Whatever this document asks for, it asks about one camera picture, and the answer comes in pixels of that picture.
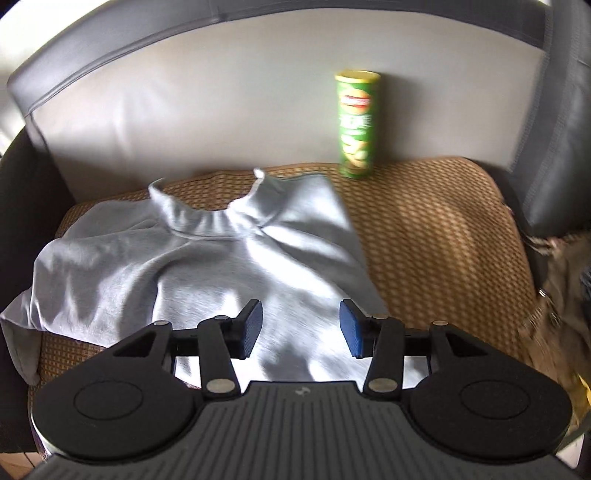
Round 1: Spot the yellow plastic item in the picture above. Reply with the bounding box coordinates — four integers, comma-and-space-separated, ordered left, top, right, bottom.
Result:
571, 373, 591, 432

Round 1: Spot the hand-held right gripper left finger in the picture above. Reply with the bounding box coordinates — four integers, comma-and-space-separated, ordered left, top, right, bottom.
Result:
112, 299, 264, 400

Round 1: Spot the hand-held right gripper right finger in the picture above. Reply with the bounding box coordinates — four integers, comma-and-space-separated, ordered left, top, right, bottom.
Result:
339, 299, 493, 398

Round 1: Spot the green chip can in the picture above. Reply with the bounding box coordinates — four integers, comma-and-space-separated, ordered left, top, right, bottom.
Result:
335, 69, 382, 180

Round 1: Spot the grey sweatshirt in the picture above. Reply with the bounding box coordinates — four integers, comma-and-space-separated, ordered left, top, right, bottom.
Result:
0, 168, 432, 388

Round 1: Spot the brown woven seat mat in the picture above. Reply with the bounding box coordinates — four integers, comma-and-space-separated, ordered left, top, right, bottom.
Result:
28, 156, 543, 398

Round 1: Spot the grey leather sofa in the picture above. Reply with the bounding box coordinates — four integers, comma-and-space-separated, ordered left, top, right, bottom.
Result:
0, 0, 591, 453

